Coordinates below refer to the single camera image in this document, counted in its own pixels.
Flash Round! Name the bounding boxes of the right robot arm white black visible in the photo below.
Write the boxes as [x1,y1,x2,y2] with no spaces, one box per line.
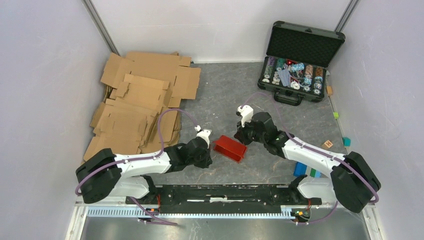
[234,108,381,213]

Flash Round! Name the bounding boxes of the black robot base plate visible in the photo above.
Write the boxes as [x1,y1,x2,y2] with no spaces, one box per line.
[138,184,322,214]

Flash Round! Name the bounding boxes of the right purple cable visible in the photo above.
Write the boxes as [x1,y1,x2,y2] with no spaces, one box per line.
[240,92,380,226]

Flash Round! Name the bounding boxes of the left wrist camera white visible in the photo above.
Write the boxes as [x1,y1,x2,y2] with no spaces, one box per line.
[194,125,212,148]

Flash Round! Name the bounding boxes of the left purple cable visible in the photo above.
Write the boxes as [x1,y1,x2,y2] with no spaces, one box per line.
[74,108,201,196]

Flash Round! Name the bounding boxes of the red paper box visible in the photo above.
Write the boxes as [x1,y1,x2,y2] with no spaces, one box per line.
[213,135,248,163]

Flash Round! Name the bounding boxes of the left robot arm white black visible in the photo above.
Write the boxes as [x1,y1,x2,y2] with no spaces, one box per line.
[75,136,212,204]

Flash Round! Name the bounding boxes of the wooden letter block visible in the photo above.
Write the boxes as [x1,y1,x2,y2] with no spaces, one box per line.
[321,140,334,150]

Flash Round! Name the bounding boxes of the green toy block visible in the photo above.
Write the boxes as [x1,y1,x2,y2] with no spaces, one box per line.
[309,168,322,178]

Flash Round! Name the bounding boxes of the teal cube block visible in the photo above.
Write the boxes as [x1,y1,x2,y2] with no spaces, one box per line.
[342,137,351,147]

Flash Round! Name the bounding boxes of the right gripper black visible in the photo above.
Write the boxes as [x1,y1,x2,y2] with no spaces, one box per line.
[233,117,267,147]

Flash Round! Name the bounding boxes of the blue toy block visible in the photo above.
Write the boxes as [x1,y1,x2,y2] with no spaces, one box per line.
[293,162,307,177]

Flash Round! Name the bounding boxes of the small brown wooden block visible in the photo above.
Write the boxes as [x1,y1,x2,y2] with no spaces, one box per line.
[326,86,333,96]

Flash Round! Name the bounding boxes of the black poker chip case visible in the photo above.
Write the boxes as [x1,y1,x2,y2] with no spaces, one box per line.
[257,21,346,106]

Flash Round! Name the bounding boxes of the purple cable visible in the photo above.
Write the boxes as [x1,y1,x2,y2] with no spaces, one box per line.
[74,108,201,196]
[240,92,380,226]

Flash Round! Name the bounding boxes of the aluminium frame rail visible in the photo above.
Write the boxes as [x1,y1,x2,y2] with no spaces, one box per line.
[64,184,385,240]

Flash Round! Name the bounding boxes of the stack of flat brown cardboard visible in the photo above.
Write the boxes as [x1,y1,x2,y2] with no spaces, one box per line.
[83,51,201,161]

